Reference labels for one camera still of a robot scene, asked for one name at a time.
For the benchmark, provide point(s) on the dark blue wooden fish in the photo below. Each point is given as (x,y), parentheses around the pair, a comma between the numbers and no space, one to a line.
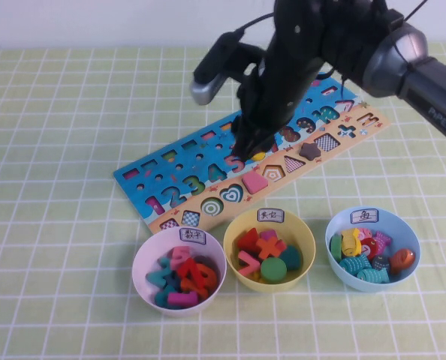
(380,262)

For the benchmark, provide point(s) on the teal wooden number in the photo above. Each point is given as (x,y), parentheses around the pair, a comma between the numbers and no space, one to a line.
(156,277)

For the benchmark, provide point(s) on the red wooden fish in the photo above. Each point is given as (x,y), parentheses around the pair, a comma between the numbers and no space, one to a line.
(368,249)

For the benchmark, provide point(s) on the yellow plastic bowl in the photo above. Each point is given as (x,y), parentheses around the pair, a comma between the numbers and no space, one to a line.
(302,240)

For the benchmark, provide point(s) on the magenta wooden sign piece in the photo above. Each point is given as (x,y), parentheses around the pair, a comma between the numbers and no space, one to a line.
(268,235)

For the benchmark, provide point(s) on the yellow wooden pentagon piece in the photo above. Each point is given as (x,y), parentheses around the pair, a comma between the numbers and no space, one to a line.
(259,156)

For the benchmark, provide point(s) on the pink wooden square piece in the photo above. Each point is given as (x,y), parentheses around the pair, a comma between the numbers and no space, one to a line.
(255,182)

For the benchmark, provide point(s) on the grey and black wrist camera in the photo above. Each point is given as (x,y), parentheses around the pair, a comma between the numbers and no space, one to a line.
(208,88)

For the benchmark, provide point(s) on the teal wooden semicircle piece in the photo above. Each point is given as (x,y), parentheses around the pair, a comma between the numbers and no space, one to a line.
(291,258)

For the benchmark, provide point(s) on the pink wooden fish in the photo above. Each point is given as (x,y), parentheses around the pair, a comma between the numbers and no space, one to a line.
(364,234)

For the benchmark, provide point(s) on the red wooden number four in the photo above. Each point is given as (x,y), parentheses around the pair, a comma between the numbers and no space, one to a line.
(188,270)

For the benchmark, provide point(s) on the orange wooden fish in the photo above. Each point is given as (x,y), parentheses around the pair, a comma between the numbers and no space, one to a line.
(401,260)

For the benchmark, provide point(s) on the brown wooden star piece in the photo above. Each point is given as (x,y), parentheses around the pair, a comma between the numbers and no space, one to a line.
(309,150)

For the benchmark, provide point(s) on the teal striped wooden fish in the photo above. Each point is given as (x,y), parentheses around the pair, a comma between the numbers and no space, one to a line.
(354,264)
(373,276)

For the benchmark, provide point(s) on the orange wooden number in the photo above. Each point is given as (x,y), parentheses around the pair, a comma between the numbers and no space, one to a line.
(206,278)

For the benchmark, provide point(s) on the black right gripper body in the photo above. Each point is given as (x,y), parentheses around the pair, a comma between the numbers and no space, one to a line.
(287,67)

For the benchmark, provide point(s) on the green wooden fish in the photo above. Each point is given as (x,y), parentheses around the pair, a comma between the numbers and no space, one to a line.
(335,248)

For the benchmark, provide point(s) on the blue wooden number puzzle board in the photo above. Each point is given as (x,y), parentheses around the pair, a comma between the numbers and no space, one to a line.
(193,168)

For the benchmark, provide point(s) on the orange wooden plus sign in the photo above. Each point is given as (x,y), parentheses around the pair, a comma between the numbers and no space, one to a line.
(270,247)

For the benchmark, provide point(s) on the magenta wooden fish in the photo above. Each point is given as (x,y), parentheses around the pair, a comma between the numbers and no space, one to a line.
(382,240)

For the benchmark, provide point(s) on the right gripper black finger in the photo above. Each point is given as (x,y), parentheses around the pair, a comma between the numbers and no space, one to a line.
(242,138)
(265,140)

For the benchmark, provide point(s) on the green checked tablecloth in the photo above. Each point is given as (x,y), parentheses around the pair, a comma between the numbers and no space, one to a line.
(58,225)

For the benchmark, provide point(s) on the pink wooden greater-than sign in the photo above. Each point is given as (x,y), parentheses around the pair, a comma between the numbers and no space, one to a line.
(245,265)

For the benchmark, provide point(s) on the black and grey right robot arm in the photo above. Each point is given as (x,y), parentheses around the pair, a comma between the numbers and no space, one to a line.
(395,63)

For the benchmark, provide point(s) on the red wooden triangle piece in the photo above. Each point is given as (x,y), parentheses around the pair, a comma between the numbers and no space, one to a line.
(247,240)

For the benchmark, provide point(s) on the magenta wooden number one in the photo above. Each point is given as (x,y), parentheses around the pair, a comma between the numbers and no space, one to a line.
(182,299)

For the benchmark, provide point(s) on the green wooden circle piece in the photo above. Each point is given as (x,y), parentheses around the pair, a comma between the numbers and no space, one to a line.
(273,270)

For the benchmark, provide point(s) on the yellow wooden fish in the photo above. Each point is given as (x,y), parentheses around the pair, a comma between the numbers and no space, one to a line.
(350,243)

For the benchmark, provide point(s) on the pink plastic bowl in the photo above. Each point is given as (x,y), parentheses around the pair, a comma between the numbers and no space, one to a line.
(148,247)

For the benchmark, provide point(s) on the white paper label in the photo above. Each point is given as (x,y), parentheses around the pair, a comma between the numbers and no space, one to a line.
(271,215)
(192,235)
(365,215)

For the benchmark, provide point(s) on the light blue plastic bowl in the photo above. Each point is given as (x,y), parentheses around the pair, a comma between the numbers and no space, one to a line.
(407,232)

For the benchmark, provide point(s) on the pink wooden number five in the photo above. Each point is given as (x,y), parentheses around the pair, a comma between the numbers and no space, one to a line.
(178,255)

